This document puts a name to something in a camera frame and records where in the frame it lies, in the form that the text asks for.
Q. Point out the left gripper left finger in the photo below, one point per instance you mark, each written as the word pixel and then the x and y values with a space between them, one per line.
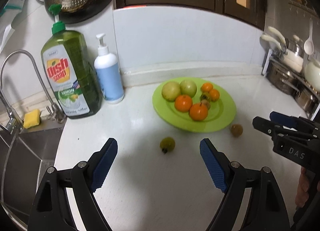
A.
pixel 51 209

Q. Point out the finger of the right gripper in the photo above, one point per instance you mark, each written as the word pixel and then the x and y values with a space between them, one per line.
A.
pixel 298 123
pixel 268 127

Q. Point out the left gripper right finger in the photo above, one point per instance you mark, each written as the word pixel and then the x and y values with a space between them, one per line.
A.
pixel 266 208

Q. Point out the brown kiwi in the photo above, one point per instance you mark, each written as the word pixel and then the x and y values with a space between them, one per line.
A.
pixel 236 130
pixel 206 103

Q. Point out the oval orange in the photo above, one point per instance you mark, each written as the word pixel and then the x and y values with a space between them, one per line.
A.
pixel 214 95

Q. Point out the green tomato with stem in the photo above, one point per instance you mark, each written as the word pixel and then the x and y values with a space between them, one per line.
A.
pixel 205 96

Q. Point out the mandarin with stem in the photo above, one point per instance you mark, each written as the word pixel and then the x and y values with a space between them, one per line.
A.
pixel 198 112

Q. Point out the small orange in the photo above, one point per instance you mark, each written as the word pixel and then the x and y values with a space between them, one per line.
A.
pixel 207 87

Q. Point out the orange mandarin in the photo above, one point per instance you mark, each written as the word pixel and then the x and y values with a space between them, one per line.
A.
pixel 183 103

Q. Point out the large green apple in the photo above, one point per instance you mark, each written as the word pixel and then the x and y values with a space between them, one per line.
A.
pixel 188 87

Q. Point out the small green tomato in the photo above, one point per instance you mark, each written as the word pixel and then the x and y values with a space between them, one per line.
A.
pixel 167 145

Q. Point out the yellow-green apple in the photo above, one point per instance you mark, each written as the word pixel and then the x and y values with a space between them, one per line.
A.
pixel 171 90

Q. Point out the right hand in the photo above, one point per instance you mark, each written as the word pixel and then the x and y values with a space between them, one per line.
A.
pixel 302 194

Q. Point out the steel pot in rack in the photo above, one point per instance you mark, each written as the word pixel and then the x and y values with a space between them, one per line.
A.
pixel 306 100

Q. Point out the metal dish rack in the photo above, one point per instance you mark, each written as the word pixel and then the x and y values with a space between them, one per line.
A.
pixel 287 81

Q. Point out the white ceramic pot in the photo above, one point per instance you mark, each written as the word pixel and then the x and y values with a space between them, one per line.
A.
pixel 311 73

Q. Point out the green plate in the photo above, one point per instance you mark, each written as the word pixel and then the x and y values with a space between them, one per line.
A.
pixel 220 115

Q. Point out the steel sink basin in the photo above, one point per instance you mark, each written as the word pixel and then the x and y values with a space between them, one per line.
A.
pixel 24 160

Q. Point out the white ladle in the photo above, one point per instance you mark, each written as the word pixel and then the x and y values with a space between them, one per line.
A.
pixel 308 44

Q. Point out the yellow sponge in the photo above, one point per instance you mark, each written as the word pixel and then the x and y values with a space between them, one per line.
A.
pixel 31 119

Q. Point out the chrome sink faucet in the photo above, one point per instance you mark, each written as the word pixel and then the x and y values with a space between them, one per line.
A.
pixel 25 88

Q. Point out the green dish soap bottle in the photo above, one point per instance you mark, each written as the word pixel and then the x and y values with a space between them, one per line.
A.
pixel 68 70

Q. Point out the white blue pump bottle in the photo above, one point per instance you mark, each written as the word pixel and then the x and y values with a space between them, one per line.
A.
pixel 108 71

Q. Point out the white pan with handle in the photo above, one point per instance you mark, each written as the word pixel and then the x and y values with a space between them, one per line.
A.
pixel 288 57

